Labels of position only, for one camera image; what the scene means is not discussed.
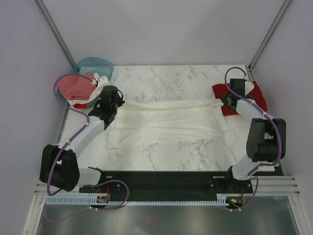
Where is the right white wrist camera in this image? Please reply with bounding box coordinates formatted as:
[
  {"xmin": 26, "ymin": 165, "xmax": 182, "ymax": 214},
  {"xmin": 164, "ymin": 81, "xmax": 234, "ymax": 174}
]
[{"xmin": 244, "ymin": 76, "xmax": 254, "ymax": 95}]

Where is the pink t shirt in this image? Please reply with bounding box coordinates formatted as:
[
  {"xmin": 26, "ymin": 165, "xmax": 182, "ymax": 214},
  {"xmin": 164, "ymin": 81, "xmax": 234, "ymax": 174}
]
[{"xmin": 57, "ymin": 72, "xmax": 97, "ymax": 100}]

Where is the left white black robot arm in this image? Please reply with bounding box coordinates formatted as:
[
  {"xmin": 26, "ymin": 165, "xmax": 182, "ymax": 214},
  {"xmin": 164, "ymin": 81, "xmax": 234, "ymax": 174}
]
[{"xmin": 40, "ymin": 85, "xmax": 125, "ymax": 196}]

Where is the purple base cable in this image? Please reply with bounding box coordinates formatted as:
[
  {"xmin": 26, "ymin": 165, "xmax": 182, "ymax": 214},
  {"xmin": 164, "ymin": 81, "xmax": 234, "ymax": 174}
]
[
  {"xmin": 89, "ymin": 180, "xmax": 130, "ymax": 212},
  {"xmin": 226, "ymin": 176, "xmax": 260, "ymax": 212}
]

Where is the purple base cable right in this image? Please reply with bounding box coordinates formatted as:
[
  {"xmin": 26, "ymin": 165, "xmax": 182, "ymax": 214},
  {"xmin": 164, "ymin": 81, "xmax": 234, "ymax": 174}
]
[{"xmin": 226, "ymin": 176, "xmax": 260, "ymax": 212}]

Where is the aluminium frame post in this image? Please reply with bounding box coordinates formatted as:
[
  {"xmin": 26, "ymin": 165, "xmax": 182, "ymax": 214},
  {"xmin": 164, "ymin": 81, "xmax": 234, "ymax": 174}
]
[
  {"xmin": 247, "ymin": 0, "xmax": 293, "ymax": 72},
  {"xmin": 34, "ymin": 0, "xmax": 76, "ymax": 68}
]

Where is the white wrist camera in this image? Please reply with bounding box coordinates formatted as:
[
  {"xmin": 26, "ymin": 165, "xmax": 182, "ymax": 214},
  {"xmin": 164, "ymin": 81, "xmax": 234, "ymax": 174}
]
[
  {"xmin": 244, "ymin": 76, "xmax": 254, "ymax": 95},
  {"xmin": 91, "ymin": 76, "xmax": 111, "ymax": 88}
]

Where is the white slotted cable duct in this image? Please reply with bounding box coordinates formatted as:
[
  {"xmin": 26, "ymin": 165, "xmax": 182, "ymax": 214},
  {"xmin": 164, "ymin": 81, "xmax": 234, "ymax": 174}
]
[{"xmin": 45, "ymin": 195, "xmax": 229, "ymax": 206}]

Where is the aluminium extrusion crossbar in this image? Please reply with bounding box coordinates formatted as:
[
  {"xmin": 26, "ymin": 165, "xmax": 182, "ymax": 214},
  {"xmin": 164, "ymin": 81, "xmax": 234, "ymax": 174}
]
[{"xmin": 33, "ymin": 175, "xmax": 301, "ymax": 196}]

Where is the right aluminium frame post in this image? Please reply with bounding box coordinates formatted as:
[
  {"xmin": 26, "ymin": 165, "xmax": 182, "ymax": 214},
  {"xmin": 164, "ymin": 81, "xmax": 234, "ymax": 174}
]
[{"xmin": 247, "ymin": 0, "xmax": 293, "ymax": 72}]

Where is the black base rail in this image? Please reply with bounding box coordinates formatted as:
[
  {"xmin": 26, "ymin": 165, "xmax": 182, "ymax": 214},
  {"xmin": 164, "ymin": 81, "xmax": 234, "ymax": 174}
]
[{"xmin": 78, "ymin": 170, "xmax": 260, "ymax": 203}]

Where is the folded red t shirt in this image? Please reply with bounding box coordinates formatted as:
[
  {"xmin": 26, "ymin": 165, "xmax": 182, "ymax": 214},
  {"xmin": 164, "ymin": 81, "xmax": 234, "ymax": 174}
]
[{"xmin": 211, "ymin": 82, "xmax": 268, "ymax": 117}]

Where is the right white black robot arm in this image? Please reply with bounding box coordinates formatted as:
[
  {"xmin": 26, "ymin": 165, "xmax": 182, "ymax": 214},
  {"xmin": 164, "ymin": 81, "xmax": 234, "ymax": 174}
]
[{"xmin": 222, "ymin": 79, "xmax": 287, "ymax": 193}]

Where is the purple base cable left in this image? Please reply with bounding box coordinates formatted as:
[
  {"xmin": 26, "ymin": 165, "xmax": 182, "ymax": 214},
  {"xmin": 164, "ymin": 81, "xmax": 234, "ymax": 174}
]
[{"xmin": 89, "ymin": 180, "xmax": 130, "ymax": 212}]

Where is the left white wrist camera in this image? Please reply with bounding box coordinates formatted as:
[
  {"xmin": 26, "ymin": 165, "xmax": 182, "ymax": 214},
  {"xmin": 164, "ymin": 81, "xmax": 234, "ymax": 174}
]
[{"xmin": 91, "ymin": 76, "xmax": 111, "ymax": 88}]

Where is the white shirt red trim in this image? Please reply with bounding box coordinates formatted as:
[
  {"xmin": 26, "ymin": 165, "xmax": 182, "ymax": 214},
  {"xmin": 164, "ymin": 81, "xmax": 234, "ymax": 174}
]
[{"xmin": 67, "ymin": 73, "xmax": 104, "ymax": 107}]

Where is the white t shirt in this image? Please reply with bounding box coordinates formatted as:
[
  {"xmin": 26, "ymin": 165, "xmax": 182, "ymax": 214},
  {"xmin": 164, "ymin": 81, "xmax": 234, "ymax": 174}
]
[{"xmin": 108, "ymin": 99, "xmax": 229, "ymax": 150}]

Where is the left aluminium frame post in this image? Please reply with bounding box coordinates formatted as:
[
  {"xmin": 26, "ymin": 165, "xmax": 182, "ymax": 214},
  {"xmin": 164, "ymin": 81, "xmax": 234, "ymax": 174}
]
[{"xmin": 34, "ymin": 0, "xmax": 76, "ymax": 68}]

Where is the teal plastic basket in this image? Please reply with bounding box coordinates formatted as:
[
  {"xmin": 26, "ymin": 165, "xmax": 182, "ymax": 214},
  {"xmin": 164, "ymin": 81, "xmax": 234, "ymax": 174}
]
[{"xmin": 54, "ymin": 57, "xmax": 114, "ymax": 109}]

